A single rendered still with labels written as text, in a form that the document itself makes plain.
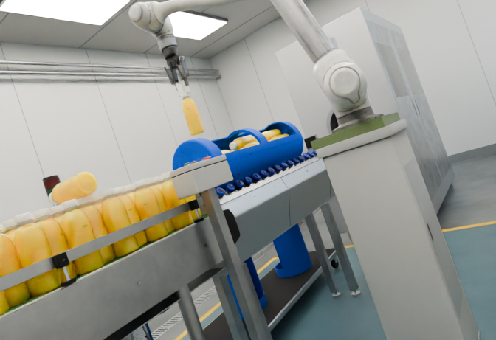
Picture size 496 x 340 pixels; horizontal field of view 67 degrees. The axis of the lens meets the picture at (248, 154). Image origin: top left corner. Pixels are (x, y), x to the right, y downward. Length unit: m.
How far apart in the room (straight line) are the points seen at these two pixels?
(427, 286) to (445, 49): 5.10
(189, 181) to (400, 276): 0.93
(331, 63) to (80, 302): 1.11
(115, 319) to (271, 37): 6.59
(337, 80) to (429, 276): 0.83
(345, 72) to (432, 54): 5.09
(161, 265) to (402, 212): 0.92
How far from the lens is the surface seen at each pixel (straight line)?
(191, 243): 1.33
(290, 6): 1.56
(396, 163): 1.54
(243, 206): 1.72
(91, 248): 1.14
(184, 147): 1.75
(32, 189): 4.93
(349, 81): 1.40
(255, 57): 7.48
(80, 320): 1.10
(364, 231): 1.65
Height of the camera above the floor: 1.03
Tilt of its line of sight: 2 degrees up
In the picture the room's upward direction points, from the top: 19 degrees counter-clockwise
